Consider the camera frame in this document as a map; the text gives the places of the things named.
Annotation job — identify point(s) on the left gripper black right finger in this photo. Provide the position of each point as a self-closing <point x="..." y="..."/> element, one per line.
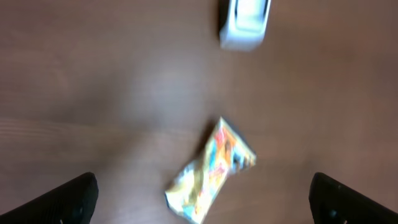
<point x="332" y="202"/>

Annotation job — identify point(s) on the yellow wet wipes pack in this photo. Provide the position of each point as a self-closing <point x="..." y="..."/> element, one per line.
<point x="193" y="191"/>

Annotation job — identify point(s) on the white barcode scanner stand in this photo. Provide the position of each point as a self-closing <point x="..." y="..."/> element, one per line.
<point x="242" y="23"/>

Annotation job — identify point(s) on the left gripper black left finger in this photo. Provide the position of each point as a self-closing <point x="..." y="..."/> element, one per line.
<point x="72" y="202"/>

